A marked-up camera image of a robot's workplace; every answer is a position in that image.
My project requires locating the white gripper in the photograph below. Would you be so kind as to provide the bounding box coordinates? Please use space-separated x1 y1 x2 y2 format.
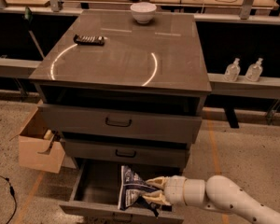
142 175 186 206

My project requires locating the black white snack bag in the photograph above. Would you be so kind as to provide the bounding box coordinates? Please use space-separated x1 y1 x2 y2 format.
118 165 160 217

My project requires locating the grey bottom drawer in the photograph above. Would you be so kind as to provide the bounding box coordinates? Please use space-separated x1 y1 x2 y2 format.
59 160 184 224

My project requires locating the grey drawer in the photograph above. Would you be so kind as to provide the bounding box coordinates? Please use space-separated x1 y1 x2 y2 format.
39 104 202 144
59 160 184 224
62 139 189 169

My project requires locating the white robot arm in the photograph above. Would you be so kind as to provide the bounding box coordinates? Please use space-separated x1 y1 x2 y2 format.
147 175 280 224

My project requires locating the grey middle drawer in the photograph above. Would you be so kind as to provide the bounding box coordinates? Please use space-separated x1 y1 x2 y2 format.
62 139 189 169

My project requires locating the grey drawer cabinet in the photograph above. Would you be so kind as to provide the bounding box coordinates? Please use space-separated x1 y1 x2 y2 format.
29 8 213 173

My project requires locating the grey top drawer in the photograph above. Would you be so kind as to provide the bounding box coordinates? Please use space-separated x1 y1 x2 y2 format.
39 104 202 144

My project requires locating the cardboard box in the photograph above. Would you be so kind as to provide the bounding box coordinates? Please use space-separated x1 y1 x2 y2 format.
16 102 65 174

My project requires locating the left clear pump bottle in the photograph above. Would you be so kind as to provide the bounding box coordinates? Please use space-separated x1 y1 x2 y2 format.
224 58 241 82

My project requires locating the clear pump bottle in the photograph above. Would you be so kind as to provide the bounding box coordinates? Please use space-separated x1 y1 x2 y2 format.
245 58 263 82
224 58 241 82

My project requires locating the right clear pump bottle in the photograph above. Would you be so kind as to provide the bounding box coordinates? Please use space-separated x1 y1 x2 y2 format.
245 58 263 82

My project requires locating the black remote control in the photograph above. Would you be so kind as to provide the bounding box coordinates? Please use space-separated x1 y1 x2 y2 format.
73 35 105 46

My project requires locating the white ceramic bowl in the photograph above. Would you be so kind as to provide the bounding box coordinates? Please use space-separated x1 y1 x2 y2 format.
130 2 157 24

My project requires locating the black floor cable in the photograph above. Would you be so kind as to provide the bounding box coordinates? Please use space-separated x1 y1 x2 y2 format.
0 174 18 224

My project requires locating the grey metal rail shelf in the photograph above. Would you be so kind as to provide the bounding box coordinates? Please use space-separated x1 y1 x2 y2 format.
0 58 280 100

